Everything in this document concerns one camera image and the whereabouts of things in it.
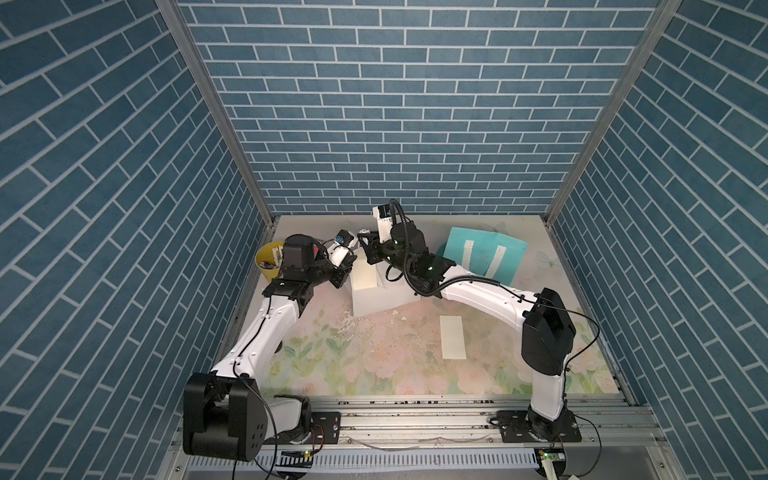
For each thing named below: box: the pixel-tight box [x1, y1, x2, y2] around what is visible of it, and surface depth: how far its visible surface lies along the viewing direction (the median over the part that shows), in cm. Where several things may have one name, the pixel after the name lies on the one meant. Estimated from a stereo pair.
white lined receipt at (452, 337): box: [439, 316, 467, 359], surface depth 93 cm
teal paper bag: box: [443, 227, 528, 287], surface depth 90 cm
